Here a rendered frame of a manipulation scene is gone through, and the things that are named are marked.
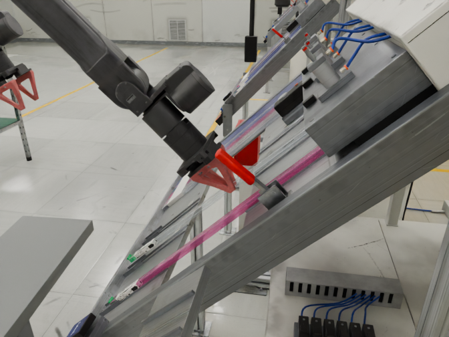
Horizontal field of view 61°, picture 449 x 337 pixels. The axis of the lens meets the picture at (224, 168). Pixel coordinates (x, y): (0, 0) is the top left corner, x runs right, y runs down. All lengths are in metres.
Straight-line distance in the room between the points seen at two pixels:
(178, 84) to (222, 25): 8.76
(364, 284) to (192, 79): 0.61
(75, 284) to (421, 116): 1.81
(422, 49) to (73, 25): 0.46
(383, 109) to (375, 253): 0.73
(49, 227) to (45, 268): 0.21
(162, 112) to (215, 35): 8.81
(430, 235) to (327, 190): 0.87
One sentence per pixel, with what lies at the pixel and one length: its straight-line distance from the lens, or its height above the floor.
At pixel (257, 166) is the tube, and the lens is 0.67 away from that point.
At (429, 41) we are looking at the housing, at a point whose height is 1.23.
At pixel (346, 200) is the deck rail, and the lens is 0.46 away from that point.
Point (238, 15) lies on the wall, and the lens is 9.32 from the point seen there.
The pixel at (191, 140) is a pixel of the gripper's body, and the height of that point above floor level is 1.05.
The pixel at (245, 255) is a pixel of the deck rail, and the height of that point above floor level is 0.97.
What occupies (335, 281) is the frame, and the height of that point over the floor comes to 0.66.
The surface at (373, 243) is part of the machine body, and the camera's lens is 1.19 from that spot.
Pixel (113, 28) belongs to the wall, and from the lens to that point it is 10.21.
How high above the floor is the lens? 1.28
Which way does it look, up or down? 25 degrees down
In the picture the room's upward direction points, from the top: straight up
